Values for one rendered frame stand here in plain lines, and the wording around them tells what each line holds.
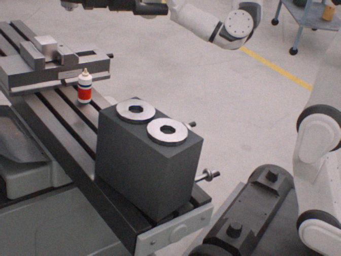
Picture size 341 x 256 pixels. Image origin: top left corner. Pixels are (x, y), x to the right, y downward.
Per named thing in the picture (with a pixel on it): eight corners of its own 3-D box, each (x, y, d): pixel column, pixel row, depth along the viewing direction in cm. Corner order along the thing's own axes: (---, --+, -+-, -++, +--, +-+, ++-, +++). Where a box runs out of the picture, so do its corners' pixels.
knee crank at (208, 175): (213, 171, 193) (216, 160, 190) (223, 179, 190) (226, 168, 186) (173, 187, 181) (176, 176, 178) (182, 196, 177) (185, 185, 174)
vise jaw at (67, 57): (62, 47, 153) (63, 36, 151) (78, 63, 145) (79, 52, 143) (45, 50, 150) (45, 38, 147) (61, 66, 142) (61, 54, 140)
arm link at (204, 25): (175, 29, 132) (233, 62, 131) (176, 17, 122) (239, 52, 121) (194, -1, 133) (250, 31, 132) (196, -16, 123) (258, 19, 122)
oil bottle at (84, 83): (87, 95, 143) (88, 64, 137) (93, 101, 140) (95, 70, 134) (75, 98, 141) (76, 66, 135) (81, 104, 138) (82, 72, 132)
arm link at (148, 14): (124, -29, 124) (162, -28, 128) (117, 0, 133) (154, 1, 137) (132, 0, 119) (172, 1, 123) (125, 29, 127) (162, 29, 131)
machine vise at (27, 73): (91, 59, 164) (93, 31, 158) (111, 78, 155) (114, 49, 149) (-7, 74, 145) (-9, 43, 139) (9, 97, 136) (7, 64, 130)
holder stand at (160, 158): (129, 155, 121) (136, 90, 110) (191, 200, 110) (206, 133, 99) (94, 172, 113) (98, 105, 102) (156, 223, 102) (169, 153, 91)
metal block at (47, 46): (49, 52, 147) (49, 34, 144) (57, 60, 143) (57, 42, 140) (34, 54, 144) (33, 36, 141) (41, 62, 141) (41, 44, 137)
